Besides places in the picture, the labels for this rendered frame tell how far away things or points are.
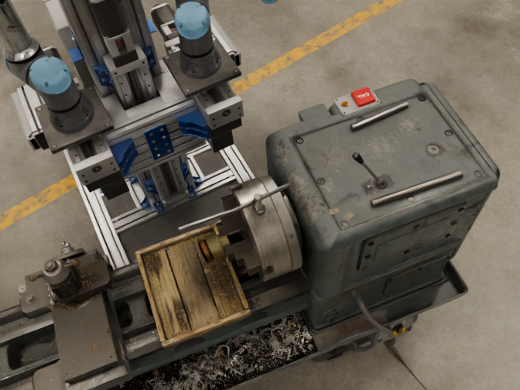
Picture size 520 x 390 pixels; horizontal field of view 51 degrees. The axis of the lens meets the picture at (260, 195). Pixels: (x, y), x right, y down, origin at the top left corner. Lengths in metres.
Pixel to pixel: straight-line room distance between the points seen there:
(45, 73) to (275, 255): 0.92
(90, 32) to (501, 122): 2.45
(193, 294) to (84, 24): 0.97
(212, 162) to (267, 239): 1.43
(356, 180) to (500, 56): 2.46
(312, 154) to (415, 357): 1.38
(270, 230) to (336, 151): 0.32
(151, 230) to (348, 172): 1.41
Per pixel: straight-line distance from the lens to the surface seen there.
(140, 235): 2.79
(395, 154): 1.67
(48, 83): 1.84
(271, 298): 1.85
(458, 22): 4.11
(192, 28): 1.88
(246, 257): 1.63
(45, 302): 1.98
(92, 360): 1.78
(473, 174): 1.68
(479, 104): 3.60
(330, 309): 2.01
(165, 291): 1.88
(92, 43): 2.02
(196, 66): 1.98
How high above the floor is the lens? 2.59
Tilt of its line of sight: 58 degrees down
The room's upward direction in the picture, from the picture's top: 6 degrees counter-clockwise
